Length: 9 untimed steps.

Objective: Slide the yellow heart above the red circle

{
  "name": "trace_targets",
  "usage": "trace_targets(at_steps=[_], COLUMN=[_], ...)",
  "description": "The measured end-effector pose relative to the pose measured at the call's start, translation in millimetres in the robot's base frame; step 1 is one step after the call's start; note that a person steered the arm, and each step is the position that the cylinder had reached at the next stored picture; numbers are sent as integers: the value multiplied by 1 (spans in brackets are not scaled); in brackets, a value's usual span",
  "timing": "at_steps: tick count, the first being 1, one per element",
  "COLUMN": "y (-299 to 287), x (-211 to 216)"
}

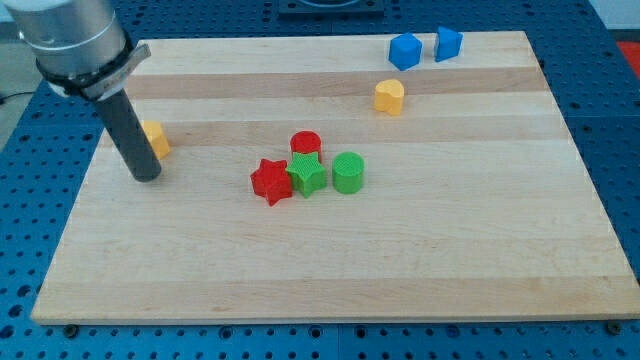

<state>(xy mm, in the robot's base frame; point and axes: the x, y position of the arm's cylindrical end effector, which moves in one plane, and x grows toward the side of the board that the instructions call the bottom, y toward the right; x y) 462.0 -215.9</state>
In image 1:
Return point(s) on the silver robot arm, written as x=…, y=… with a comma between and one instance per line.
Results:
x=81, y=49

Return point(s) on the yellow heart block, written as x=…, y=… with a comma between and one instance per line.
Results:
x=389, y=97

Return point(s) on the green star block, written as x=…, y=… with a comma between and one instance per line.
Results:
x=307, y=173

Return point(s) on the green cylinder block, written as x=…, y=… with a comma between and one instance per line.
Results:
x=348, y=172

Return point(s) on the red cylinder block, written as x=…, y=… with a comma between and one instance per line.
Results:
x=306, y=142

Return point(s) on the red star block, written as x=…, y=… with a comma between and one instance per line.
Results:
x=271, y=181

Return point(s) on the wooden board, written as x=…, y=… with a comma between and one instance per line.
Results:
x=476, y=205

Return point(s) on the blue cube block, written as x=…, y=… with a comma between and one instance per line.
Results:
x=405, y=51

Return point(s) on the yellow pentagon block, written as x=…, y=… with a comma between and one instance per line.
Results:
x=157, y=138

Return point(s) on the blue triangular block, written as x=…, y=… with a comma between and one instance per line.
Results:
x=448, y=44

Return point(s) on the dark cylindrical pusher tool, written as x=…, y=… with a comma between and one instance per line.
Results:
x=122, y=124

